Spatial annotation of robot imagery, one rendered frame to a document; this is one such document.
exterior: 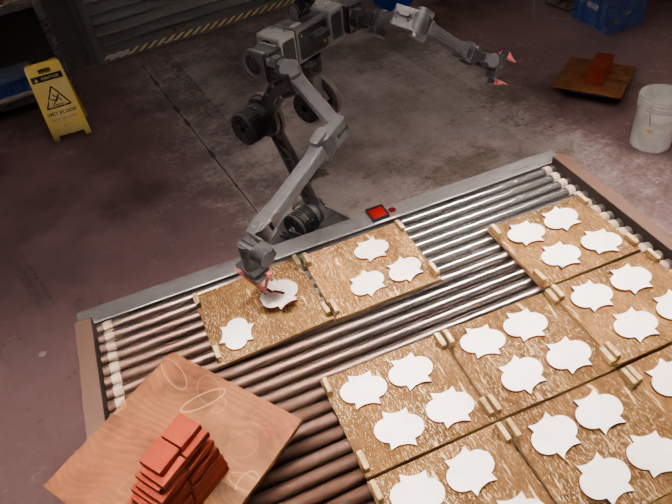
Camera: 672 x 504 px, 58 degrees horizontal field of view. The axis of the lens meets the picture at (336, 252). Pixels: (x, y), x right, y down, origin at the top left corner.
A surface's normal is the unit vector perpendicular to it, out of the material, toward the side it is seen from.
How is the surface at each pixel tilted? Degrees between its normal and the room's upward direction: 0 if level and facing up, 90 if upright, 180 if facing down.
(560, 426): 0
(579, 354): 0
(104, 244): 0
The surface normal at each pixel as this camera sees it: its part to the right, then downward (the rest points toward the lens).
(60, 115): 0.40, 0.43
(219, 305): -0.10, -0.72
